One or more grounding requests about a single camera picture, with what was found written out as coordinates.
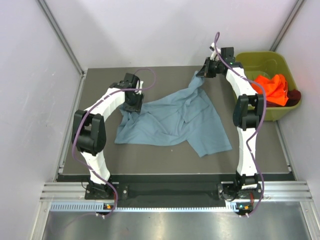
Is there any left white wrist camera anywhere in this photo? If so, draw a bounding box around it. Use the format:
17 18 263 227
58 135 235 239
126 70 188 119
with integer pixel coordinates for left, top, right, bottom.
134 80 144 95

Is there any dark red t-shirt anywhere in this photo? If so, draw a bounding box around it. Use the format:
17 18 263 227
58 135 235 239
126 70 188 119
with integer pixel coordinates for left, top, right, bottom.
274 89 302 108

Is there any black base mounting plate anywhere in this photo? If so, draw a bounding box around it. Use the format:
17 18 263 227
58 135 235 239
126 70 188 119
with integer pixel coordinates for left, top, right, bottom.
85 174 262 208

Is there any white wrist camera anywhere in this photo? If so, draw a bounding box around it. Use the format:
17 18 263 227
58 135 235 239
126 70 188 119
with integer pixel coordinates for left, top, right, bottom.
134 80 144 95
209 42 221 61

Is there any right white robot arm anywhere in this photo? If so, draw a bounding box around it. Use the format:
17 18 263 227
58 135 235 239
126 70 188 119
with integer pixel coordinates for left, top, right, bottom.
197 43 264 201

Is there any light blue t-shirt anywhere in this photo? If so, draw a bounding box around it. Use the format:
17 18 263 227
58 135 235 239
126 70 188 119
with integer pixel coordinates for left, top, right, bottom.
114 75 232 157

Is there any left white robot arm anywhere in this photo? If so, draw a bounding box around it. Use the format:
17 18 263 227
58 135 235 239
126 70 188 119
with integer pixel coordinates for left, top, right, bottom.
71 73 144 200

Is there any orange t-shirt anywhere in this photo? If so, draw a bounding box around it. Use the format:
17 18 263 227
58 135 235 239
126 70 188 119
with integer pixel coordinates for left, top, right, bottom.
254 74 288 108

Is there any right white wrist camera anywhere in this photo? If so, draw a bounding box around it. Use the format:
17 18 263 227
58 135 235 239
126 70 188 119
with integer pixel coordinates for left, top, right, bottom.
209 42 221 61

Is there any slotted grey cable duct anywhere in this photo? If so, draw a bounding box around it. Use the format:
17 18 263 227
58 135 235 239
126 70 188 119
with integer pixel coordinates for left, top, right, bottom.
49 202 250 213

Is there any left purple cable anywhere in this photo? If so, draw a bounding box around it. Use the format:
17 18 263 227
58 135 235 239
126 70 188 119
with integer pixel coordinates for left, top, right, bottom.
71 67 157 217

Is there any aluminium frame rail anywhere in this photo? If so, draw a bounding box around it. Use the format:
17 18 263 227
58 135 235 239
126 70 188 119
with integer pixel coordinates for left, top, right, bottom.
40 181 313 202

